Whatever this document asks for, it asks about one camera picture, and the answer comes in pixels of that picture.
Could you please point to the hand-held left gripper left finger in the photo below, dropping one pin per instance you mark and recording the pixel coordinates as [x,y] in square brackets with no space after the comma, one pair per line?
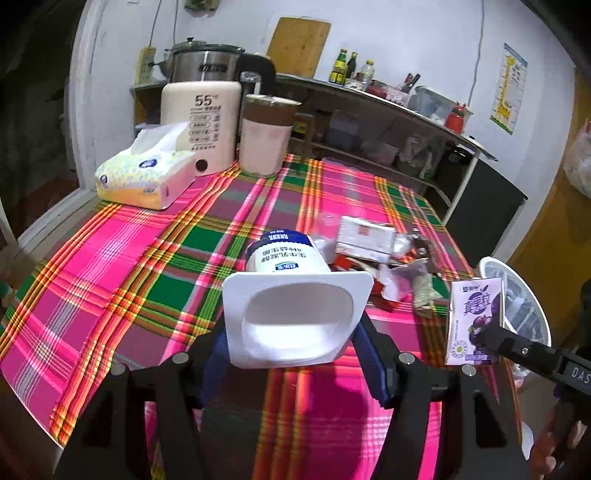
[214,369]

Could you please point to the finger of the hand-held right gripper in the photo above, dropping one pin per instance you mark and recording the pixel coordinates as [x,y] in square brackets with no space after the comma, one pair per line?
[517,346]

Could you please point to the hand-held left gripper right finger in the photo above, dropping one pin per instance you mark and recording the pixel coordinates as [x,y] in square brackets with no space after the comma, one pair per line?
[376,374]

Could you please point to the purple juice carton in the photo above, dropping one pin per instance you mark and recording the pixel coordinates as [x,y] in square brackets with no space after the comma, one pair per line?
[471,314]

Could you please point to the white yogurt cup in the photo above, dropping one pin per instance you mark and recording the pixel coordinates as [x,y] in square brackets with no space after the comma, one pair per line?
[295,341]

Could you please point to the brown snack wrapper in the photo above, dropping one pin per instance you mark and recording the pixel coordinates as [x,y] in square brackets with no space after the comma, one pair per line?
[422,249]

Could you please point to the person's right hand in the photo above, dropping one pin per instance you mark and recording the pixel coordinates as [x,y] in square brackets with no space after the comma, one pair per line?
[545,438]

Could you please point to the green snack wrapper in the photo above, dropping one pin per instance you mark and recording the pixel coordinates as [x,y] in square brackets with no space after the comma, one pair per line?
[427,295]

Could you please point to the clear plastic wrapper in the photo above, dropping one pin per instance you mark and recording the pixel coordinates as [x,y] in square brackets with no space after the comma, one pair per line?
[401,277]

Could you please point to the red wrapper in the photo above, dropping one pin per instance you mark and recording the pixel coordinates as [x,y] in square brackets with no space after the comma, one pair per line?
[351,264]

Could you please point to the wooden door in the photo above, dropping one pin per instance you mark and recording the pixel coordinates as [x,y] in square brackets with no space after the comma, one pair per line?
[554,230]

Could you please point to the crumpled clear plastic wrap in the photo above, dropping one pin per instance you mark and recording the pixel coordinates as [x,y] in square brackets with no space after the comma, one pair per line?
[402,244]

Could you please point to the pink green plaid tablecloth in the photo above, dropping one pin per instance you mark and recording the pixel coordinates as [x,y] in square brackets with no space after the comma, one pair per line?
[138,258]

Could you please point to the red white carton box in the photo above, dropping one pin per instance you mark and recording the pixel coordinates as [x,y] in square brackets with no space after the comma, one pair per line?
[364,235]

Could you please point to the black cabinet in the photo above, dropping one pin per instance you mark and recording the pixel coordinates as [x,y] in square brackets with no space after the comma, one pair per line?
[485,194]

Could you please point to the clear plastic cup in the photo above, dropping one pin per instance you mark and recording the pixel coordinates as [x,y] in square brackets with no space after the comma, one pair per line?
[325,226]

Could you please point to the white plastic bag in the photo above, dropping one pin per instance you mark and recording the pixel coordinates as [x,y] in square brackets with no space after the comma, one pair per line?
[579,161]

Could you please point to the yellow white tissue pack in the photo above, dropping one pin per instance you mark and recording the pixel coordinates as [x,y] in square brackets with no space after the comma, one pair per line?
[138,180]

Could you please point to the crumpled plastic bag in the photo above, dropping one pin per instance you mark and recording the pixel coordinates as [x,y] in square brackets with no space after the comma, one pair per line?
[418,157]

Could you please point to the pink jug with brown lid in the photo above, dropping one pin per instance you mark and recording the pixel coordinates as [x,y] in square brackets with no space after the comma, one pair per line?
[265,143]

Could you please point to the red thermos flask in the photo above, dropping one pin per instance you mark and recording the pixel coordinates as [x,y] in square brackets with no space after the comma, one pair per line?
[455,120]

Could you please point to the cream electric water dispenser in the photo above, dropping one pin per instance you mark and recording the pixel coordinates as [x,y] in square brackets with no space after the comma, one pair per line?
[203,129]

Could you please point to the clear storage box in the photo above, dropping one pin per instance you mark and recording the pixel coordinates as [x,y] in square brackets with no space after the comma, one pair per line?
[431,104]

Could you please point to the wooden chair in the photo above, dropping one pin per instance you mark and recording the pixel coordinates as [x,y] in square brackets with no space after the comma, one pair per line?
[304,124]

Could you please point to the metal shelf counter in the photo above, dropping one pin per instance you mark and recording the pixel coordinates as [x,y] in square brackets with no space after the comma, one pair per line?
[392,107]

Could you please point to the knife holder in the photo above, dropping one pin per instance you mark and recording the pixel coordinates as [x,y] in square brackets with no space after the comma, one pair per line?
[411,83]

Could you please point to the clear plastic bottle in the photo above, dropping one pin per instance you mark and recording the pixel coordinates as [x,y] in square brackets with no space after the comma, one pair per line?
[367,73]

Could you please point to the stainless steel electric kettle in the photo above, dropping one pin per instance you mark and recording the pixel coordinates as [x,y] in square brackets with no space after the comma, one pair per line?
[207,64]

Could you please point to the dark glass bottle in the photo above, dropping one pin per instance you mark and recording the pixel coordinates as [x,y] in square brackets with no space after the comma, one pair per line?
[352,64]

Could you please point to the yellow power strip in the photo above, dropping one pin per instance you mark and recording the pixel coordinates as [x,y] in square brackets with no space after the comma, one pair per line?
[146,64]

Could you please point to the wooden cutting board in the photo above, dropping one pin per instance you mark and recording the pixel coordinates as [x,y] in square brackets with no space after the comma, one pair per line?
[298,46]

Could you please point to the giraffe wall chart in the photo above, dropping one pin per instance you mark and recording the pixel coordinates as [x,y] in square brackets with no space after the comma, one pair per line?
[508,87]

